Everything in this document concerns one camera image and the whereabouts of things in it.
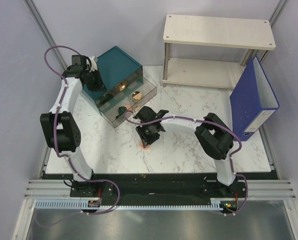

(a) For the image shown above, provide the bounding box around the teal drawer organizer box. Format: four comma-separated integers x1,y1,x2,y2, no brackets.
83,46,143,114

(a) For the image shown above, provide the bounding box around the gold round jar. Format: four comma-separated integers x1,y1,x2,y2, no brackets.
132,91,142,102

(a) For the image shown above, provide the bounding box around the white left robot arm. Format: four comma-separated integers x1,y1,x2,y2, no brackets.
40,54,106,198

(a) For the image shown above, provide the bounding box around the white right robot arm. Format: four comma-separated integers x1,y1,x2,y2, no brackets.
134,106,236,197

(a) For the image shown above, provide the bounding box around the beige two-tier shelf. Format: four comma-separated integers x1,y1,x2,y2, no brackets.
161,14,276,90

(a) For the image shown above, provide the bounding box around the blue lever arch binder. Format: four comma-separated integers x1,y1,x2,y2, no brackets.
230,57,280,142

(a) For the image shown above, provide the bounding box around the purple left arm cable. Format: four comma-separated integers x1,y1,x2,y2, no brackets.
35,45,121,228

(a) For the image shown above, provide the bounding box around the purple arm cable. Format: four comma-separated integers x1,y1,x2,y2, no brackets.
124,110,249,217
35,45,121,228

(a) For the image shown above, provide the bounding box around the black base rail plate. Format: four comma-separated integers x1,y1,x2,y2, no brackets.
70,179,246,199

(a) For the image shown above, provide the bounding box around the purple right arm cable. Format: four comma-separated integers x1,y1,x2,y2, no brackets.
124,110,249,217

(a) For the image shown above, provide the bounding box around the light blue cable duct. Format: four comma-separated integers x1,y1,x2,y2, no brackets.
34,198,235,211

